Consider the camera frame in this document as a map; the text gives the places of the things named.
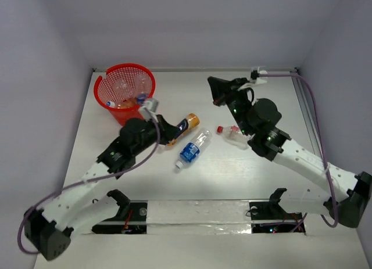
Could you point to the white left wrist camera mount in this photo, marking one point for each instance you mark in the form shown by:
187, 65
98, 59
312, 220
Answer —
148, 109

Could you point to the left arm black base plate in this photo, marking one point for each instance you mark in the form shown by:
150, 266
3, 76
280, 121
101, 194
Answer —
133, 222

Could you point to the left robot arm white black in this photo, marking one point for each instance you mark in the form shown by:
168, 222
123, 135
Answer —
55, 220

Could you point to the clear bottle with white cap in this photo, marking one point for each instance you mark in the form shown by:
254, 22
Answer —
124, 89

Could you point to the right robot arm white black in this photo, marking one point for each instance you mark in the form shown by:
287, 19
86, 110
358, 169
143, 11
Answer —
347, 193

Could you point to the clear bottle with red cap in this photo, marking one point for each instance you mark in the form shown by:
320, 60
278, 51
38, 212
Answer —
234, 136

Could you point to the red plastic mesh bin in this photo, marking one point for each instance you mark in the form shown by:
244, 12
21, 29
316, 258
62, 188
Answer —
103, 89

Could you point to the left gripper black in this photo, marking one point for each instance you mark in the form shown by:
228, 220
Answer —
163, 126

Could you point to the small orange juice bottle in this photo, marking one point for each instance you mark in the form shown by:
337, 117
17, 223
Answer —
126, 104

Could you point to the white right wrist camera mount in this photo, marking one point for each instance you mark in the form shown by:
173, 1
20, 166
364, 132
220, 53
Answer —
258, 77

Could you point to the orange bottle with blue label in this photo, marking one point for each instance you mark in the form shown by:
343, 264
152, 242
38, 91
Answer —
185, 126

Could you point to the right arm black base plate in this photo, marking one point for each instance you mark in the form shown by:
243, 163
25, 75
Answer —
270, 218

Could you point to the clear ribbed plastic bottle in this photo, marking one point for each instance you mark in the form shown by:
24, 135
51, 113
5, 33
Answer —
143, 84

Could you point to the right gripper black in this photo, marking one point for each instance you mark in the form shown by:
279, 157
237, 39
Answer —
223, 90

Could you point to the clear bottle blue label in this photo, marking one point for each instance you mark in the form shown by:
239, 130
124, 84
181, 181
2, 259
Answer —
194, 148
140, 100

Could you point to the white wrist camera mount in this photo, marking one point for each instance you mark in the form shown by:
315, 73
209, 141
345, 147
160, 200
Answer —
148, 109
258, 77

